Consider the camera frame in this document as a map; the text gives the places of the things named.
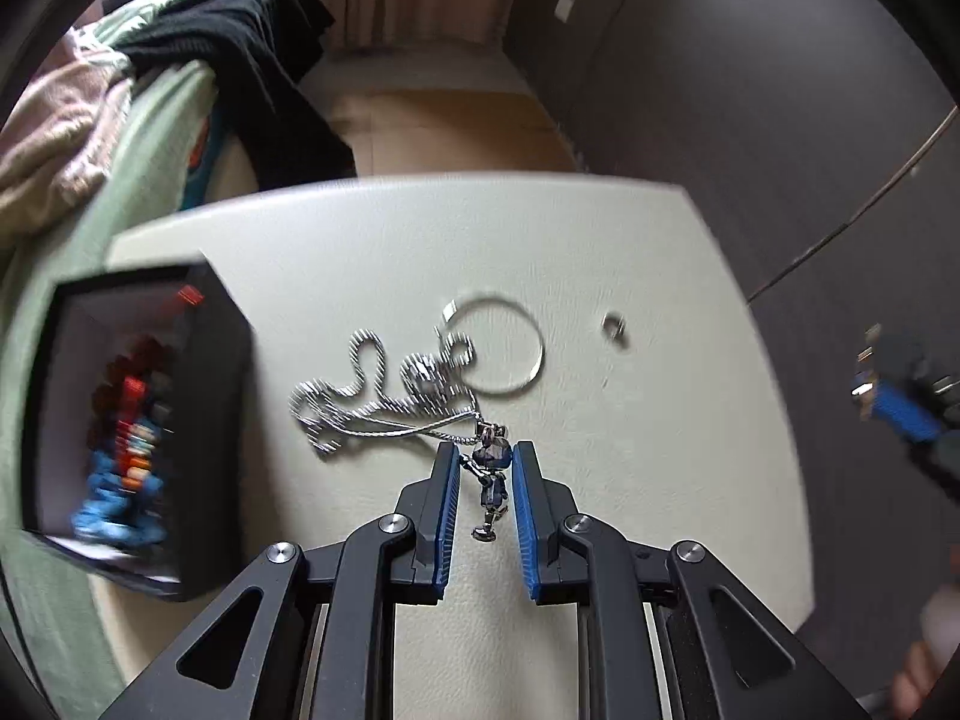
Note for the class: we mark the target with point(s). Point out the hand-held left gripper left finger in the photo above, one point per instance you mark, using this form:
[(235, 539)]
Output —
[(448, 525)]

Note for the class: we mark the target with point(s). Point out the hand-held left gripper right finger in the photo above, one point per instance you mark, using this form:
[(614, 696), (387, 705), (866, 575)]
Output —
[(525, 525)]

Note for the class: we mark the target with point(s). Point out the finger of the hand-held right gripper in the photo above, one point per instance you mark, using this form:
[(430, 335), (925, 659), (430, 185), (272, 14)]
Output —
[(896, 409)]

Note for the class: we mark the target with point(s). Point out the black cardboard box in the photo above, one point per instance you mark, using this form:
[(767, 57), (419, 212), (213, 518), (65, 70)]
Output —
[(217, 465)]

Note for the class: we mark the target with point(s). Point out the person's right hand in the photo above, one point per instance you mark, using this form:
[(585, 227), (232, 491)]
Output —
[(926, 679)]

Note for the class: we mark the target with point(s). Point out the silver bangle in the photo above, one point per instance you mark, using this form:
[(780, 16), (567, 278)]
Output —
[(536, 360)]

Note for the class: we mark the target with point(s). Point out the green bed blanket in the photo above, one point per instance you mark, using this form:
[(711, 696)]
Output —
[(45, 315)]

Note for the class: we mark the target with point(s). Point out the black knitted cloth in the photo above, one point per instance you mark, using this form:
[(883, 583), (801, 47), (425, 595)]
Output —
[(255, 37)]

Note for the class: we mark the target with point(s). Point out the beige fleece blanket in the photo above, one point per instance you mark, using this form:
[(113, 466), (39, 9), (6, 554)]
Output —
[(52, 142)]

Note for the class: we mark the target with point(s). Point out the light green quilt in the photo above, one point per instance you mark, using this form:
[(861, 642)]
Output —
[(142, 15)]

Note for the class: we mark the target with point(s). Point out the white wall socket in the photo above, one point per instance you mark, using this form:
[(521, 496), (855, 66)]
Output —
[(565, 7)]

